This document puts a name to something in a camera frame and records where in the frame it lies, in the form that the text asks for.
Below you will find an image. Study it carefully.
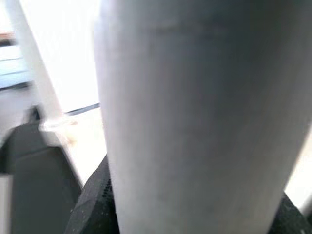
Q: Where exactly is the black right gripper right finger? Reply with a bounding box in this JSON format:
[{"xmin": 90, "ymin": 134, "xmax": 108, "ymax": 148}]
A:
[{"xmin": 267, "ymin": 192, "xmax": 310, "ymax": 234}]

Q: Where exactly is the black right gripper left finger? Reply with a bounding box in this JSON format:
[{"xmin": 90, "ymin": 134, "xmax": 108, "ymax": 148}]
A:
[{"xmin": 64, "ymin": 155, "xmax": 120, "ymax": 234}]

